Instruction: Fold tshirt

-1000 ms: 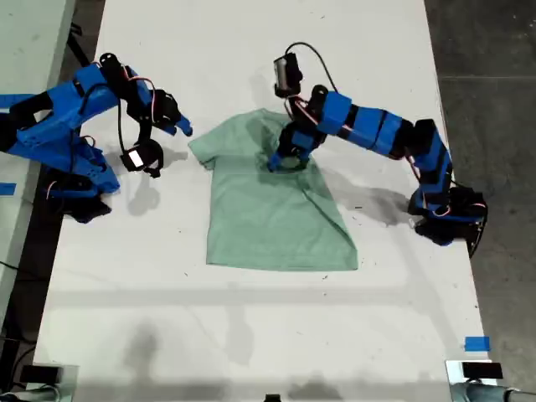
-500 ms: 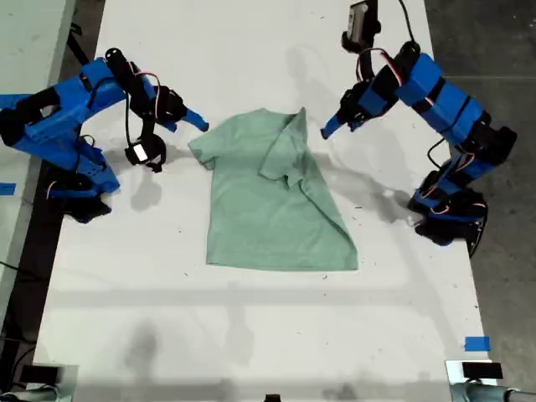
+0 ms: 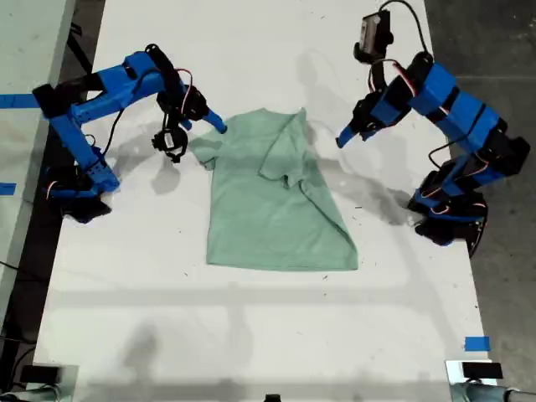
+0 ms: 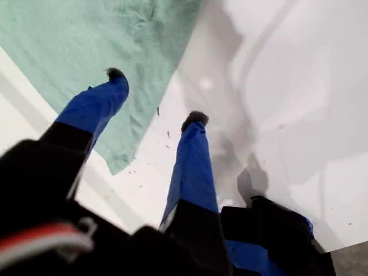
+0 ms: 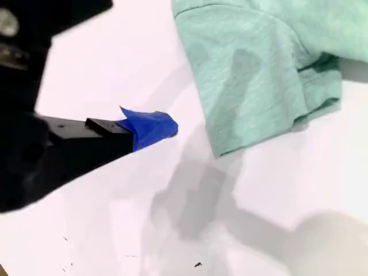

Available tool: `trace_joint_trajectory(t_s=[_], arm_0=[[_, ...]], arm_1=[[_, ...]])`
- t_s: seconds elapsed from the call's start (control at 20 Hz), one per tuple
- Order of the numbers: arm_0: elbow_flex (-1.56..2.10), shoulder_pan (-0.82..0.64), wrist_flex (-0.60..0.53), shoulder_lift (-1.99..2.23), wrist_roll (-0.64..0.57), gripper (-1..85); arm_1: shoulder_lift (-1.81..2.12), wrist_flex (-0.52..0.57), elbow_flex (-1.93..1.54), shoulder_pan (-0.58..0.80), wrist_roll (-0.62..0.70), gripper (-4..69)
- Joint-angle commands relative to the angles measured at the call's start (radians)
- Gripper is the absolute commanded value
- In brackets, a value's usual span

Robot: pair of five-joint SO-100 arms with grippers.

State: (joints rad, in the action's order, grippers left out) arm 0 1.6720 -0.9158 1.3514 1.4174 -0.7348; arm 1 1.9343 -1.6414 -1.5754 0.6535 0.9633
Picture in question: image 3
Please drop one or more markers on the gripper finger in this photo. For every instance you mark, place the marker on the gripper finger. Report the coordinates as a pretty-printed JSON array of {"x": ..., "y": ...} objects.
[
  {"x": 367, "y": 134},
  {"x": 215, "y": 121},
  {"x": 347, "y": 134},
  {"x": 187, "y": 125}
]

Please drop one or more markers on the pale green T-shirt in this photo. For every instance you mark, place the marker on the pale green T-shirt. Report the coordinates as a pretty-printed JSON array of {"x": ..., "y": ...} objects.
[{"x": 259, "y": 218}]

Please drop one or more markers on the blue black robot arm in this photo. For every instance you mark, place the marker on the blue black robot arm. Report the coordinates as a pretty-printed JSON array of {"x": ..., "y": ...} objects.
[
  {"x": 435, "y": 92},
  {"x": 125, "y": 84}
]

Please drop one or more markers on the long blue tape strip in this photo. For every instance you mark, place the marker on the long blue tape strip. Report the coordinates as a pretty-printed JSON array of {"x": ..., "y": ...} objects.
[{"x": 17, "y": 101}]

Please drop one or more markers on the pale grey side table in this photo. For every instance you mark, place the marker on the pale grey side table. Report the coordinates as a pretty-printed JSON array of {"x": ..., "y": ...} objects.
[{"x": 25, "y": 50}]

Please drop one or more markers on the blue tape rectangle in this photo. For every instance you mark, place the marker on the blue tape rectangle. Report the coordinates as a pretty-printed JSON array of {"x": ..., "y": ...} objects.
[{"x": 477, "y": 343}]

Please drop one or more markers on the small black box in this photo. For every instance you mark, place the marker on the small black box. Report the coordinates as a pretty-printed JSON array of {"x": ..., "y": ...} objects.
[
  {"x": 42, "y": 374},
  {"x": 481, "y": 370}
]

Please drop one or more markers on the small black object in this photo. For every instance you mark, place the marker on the small black object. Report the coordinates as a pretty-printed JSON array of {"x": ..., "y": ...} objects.
[{"x": 272, "y": 398}]

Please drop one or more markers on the black camera stalk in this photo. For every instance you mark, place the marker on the black camera stalk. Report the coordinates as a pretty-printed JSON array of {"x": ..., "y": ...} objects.
[
  {"x": 166, "y": 120},
  {"x": 377, "y": 77}
]

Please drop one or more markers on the black camera box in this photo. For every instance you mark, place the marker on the black camera box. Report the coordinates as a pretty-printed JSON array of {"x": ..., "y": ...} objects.
[
  {"x": 372, "y": 35},
  {"x": 169, "y": 142}
]

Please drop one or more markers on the black metal frame leg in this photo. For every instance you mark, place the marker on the black metal frame leg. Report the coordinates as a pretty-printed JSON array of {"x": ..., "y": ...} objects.
[{"x": 79, "y": 48}]

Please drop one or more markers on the grey metal bracket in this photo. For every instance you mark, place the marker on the grey metal bracket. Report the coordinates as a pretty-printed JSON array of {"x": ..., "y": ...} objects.
[
  {"x": 70, "y": 377},
  {"x": 454, "y": 372}
]

